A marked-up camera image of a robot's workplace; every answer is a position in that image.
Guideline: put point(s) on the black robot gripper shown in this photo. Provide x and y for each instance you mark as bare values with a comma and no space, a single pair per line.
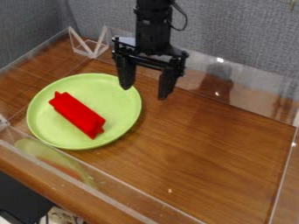
149,48

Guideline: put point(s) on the red plastic block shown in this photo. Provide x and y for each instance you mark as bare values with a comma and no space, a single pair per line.
79,114

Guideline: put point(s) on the green round plate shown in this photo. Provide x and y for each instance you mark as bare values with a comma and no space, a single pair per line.
99,91

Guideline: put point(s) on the white power strip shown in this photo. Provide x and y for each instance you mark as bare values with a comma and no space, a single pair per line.
60,216

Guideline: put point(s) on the clear acrylic enclosure wall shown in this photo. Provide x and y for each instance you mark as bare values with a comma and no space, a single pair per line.
210,158

